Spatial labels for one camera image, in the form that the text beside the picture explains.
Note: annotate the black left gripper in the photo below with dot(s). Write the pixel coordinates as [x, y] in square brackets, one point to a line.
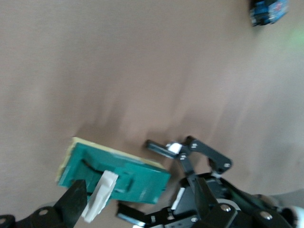
[228, 190]

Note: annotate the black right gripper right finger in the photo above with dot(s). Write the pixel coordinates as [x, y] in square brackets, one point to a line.
[209, 204]

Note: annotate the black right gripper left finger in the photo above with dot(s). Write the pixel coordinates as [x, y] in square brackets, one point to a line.
[69, 204]

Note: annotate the green rectangular terminal block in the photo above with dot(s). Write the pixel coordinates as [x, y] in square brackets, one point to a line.
[128, 175]

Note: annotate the green pushbutton grey block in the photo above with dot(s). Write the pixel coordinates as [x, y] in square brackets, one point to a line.
[268, 12]

